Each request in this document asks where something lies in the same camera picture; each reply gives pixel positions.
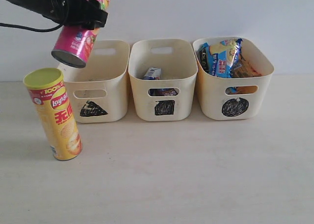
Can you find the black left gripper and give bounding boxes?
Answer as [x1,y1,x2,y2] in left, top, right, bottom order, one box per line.
[5,0,108,30]

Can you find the pink Lay's chip can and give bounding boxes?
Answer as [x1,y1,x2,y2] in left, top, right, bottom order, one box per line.
[51,0,111,68]

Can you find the white blue milk carton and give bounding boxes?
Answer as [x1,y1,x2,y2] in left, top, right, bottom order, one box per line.
[143,67,163,96]

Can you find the yellow Lay's chip can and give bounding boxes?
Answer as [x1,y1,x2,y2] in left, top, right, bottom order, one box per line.
[23,68,82,161]

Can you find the purple juice box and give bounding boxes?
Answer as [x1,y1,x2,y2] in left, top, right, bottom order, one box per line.
[154,88,178,96]

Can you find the blue instant noodle packet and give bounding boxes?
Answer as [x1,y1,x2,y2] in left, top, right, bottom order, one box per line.
[198,38,242,78]

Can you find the orange instant noodle packet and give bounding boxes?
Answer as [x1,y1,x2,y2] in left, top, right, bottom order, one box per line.
[231,57,262,94]

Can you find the cream bin triangle mark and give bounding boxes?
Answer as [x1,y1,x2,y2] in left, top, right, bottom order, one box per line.
[58,40,130,123]

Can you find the cream bin square mark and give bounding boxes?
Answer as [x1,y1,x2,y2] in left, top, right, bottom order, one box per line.
[128,39,198,121]

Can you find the cream bin circle mark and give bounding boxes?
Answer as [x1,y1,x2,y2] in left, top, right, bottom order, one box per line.
[192,37,274,120]

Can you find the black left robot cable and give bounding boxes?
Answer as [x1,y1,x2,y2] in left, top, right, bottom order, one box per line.
[0,22,66,33]

